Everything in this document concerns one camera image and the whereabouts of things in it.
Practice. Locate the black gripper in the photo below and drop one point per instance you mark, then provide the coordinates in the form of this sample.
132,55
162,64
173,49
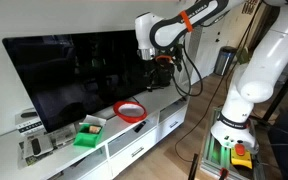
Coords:
162,73

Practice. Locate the orange hat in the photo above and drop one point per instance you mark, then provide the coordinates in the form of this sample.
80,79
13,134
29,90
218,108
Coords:
130,112

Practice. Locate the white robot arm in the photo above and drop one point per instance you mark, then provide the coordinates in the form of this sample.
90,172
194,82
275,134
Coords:
252,82

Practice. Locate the black remote on shelf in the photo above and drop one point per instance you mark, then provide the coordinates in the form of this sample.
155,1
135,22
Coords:
139,127

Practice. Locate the white television stand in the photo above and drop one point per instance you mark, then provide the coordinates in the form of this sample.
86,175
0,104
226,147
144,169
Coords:
118,147

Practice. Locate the black flat television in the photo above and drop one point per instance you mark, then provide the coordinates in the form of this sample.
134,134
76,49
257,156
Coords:
71,76

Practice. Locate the grey trash can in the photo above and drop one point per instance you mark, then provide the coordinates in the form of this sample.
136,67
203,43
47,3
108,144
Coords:
224,60

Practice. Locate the green plastic box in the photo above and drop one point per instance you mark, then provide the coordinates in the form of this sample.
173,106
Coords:
88,135

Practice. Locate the yellow emergency stop box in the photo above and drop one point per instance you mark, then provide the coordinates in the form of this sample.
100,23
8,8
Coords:
241,155

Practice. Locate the white box with remote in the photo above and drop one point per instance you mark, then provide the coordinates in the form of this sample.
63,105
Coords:
28,122

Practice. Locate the black remote on papers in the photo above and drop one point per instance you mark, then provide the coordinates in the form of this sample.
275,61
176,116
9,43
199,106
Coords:
36,146

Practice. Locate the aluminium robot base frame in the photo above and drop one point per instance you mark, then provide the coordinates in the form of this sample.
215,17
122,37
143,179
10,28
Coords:
216,157

